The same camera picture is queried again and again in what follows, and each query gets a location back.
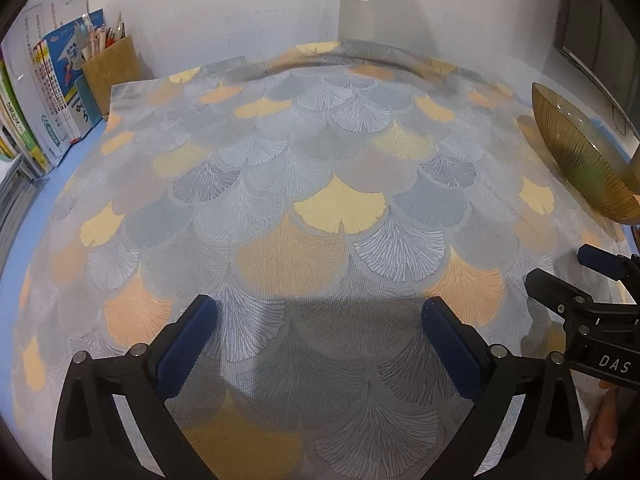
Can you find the blue white book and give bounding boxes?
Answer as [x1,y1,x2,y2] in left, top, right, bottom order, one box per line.
[32,10,104,144]

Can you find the white desk lamp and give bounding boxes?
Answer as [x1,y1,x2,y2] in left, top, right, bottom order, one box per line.
[337,0,375,42]

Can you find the black wall television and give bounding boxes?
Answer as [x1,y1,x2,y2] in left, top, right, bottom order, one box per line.
[554,0,639,134]

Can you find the ginkgo pattern table mat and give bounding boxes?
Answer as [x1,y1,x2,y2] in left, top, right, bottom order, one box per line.
[12,42,629,479]

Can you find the person's right hand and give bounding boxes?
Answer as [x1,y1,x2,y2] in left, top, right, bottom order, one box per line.
[585,380,638,474]

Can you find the amber ribbed glass bowl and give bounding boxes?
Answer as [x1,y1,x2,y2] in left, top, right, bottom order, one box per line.
[532,82,639,226]

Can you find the brown pen holder box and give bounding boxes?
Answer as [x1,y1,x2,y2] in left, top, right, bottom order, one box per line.
[82,37,142,116]

